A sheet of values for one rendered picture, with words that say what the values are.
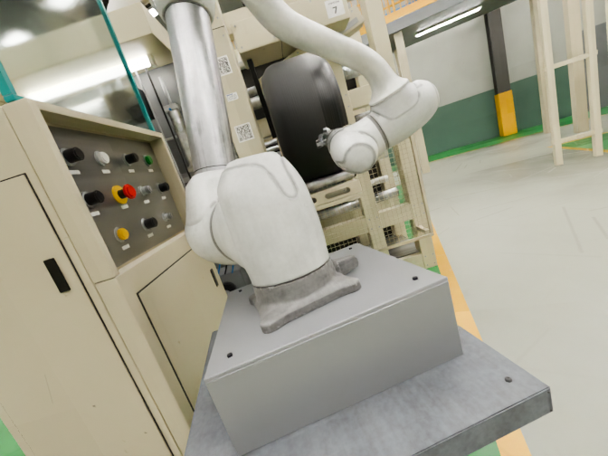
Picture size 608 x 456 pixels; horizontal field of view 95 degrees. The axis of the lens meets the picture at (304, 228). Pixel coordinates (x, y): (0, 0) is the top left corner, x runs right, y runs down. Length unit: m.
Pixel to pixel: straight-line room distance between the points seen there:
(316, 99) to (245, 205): 0.81
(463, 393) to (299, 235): 0.32
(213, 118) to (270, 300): 0.42
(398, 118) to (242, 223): 0.46
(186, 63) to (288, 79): 0.58
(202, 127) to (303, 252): 0.38
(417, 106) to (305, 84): 0.58
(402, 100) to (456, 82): 9.99
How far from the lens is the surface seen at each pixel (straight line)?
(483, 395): 0.49
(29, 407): 0.99
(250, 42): 1.76
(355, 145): 0.68
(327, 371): 0.45
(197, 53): 0.76
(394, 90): 0.74
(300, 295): 0.47
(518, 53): 11.17
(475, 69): 10.86
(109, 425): 0.93
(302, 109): 1.18
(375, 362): 0.47
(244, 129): 1.39
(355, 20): 1.97
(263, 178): 0.45
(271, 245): 0.44
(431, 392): 0.49
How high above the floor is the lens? 1.01
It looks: 12 degrees down
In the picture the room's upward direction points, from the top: 18 degrees counter-clockwise
